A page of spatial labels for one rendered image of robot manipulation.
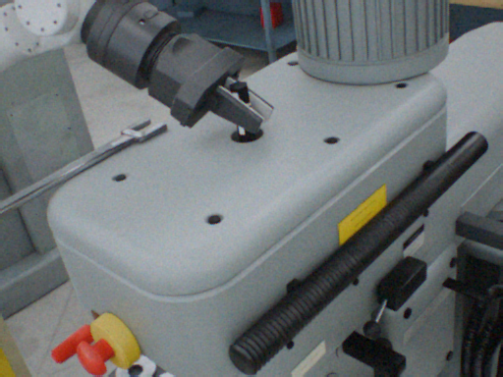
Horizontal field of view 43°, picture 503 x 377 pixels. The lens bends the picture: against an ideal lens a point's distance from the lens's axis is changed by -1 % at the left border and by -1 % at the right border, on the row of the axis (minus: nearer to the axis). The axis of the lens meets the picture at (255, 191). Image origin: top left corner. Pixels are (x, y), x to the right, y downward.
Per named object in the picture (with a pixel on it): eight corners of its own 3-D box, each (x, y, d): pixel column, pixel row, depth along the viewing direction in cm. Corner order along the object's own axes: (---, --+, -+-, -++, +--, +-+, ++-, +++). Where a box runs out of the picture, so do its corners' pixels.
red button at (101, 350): (100, 388, 63) (89, 360, 61) (79, 369, 66) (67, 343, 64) (126, 367, 65) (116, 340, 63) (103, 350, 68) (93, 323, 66)
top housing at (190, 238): (214, 415, 60) (179, 289, 51) (64, 306, 76) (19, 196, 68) (458, 181, 86) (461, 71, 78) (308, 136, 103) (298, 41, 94)
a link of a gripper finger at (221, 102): (256, 135, 70) (208, 106, 71) (266, 114, 68) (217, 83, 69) (250, 142, 69) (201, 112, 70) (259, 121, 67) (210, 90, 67)
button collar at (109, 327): (133, 380, 65) (117, 339, 62) (98, 353, 69) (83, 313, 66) (147, 367, 66) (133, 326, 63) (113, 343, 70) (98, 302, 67)
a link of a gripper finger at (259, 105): (273, 106, 69) (225, 77, 70) (263, 127, 72) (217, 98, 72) (279, 99, 71) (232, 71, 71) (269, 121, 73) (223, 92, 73)
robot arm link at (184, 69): (229, 101, 78) (149, 51, 80) (255, 37, 72) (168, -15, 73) (176, 152, 69) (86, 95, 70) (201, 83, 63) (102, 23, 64)
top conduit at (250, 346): (257, 384, 57) (251, 356, 55) (224, 362, 60) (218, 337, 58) (488, 157, 82) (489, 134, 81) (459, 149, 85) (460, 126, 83)
